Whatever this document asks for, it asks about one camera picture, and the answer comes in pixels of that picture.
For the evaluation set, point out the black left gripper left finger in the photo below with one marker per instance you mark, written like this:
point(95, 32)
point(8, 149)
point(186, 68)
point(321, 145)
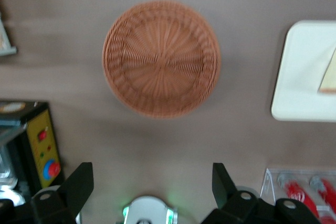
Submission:
point(68, 203)

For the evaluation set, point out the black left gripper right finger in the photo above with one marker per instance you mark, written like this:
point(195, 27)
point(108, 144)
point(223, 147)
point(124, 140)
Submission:
point(231, 205)

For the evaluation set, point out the triangular sandwich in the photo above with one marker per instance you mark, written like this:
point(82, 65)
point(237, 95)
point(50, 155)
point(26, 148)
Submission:
point(331, 79)

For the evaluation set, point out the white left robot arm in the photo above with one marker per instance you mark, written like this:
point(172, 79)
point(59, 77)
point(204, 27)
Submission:
point(147, 208)

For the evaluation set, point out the cream plastic tray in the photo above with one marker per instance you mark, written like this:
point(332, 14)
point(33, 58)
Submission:
point(296, 77)

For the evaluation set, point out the brown round wicker basket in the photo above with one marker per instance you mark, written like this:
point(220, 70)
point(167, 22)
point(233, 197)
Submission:
point(160, 58)

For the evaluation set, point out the clear acrylic bottle rack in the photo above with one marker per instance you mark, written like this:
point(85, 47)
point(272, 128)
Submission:
point(270, 182)

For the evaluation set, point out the black hot food display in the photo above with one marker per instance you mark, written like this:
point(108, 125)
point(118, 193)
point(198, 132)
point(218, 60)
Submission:
point(44, 150)

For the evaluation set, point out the red cola bottle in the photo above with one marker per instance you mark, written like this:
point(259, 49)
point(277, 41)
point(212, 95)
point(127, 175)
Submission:
point(302, 197)
point(328, 190)

